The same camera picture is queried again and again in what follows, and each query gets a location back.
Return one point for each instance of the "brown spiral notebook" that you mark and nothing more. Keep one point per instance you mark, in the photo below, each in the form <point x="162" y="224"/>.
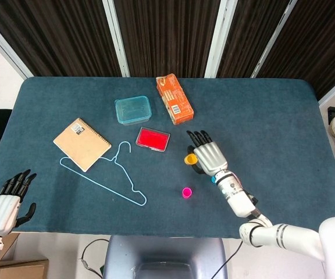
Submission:
<point x="81" y="144"/>

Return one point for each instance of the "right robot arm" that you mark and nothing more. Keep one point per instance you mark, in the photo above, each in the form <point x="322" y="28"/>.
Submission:
<point x="237" y="200"/>

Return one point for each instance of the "pink plastic cup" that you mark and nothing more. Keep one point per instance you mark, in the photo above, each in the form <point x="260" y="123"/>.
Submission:
<point x="187" y="192"/>

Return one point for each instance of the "light blue plastic cup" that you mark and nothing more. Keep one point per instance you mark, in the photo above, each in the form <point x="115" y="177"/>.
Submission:
<point x="213" y="180"/>

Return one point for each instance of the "teal plastic food container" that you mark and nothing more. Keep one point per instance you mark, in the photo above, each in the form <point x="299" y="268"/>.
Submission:
<point x="133" y="110"/>

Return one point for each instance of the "yellow plastic cup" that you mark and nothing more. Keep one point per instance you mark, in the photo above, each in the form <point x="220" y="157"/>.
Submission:
<point x="190" y="159"/>

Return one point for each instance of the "dark teal table cloth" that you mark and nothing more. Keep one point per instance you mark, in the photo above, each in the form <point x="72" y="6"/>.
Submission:
<point x="257" y="116"/>

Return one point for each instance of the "red ink pad case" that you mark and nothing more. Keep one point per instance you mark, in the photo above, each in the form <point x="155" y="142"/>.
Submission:
<point x="153" y="139"/>

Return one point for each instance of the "orange cardboard box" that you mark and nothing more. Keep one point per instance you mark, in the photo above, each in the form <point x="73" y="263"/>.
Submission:
<point x="174" y="98"/>

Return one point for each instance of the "brown cardboard box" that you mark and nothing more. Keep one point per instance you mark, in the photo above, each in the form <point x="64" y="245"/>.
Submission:
<point x="22" y="268"/>
<point x="9" y="244"/>

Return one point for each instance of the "dark slatted divider panel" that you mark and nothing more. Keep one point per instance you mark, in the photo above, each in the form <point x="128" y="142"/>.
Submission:
<point x="167" y="37"/>
<point x="315" y="43"/>
<point x="243" y="37"/>
<point x="54" y="35"/>

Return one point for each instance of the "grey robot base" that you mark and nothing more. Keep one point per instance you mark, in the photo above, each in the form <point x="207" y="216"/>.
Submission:
<point x="164" y="255"/>

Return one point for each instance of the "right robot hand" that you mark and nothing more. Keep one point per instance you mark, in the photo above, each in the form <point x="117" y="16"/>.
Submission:
<point x="211" y="158"/>

